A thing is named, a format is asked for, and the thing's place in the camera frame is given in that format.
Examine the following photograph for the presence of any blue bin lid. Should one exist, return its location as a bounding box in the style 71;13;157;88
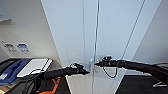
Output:
0;59;33;81

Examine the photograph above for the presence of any white wardrobe body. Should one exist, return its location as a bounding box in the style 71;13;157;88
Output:
40;0;163;94

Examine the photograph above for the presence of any grey wall panel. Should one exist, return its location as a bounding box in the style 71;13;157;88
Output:
0;1;11;23

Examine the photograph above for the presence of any white door handle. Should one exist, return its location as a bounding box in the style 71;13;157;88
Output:
95;58;101;74
88;58;94;73

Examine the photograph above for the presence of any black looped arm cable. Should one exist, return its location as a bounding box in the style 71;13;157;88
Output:
101;64;119;80

